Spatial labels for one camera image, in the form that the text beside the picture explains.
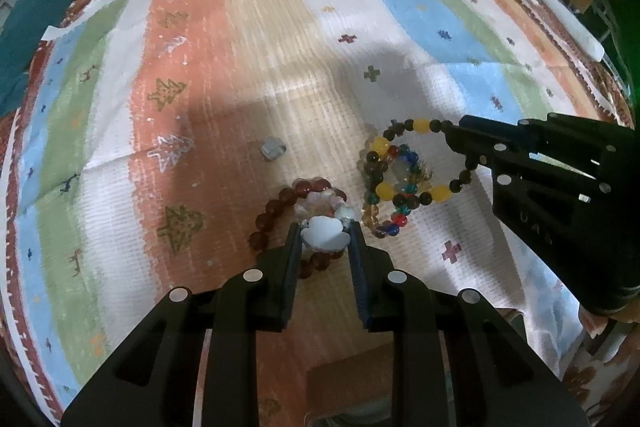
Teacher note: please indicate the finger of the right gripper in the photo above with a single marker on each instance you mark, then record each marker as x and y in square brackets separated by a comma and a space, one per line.
[530, 190]
[575, 141]

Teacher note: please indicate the teal pillow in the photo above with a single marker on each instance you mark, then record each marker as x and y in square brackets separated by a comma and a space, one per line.
[20, 37]

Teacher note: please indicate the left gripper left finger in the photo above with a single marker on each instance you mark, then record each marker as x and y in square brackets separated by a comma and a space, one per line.
[194, 355]

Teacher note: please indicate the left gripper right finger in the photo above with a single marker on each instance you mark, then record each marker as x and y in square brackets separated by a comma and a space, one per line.
[456, 360]

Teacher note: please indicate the small grey stone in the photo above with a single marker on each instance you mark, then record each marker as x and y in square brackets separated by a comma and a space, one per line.
[272, 148]

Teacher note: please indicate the white rolled cloth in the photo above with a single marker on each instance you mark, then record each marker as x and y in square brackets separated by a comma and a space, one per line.
[585, 40]

